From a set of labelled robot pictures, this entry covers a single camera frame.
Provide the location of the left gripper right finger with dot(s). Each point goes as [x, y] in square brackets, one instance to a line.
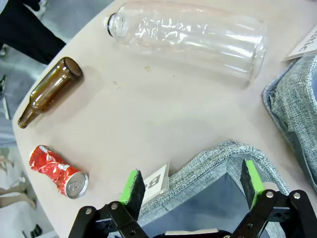
[253, 181]

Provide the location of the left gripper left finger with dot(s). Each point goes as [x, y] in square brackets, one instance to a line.
[132, 191]

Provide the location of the brown glass bottle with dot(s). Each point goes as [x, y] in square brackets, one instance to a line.
[54, 84]

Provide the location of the large clear plastic bottle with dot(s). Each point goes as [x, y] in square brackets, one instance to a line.
[188, 42]

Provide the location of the gray fabric basket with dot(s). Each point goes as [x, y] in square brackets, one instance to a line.
[210, 158]
[292, 104]

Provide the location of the crushed red can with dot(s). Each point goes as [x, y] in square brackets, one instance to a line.
[49, 166]

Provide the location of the white Bottle label card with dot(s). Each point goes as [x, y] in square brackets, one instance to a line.
[154, 183]

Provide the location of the white Plastic label card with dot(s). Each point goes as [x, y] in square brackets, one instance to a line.
[305, 44]

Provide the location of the white sneaker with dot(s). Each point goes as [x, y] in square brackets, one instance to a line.
[39, 5]

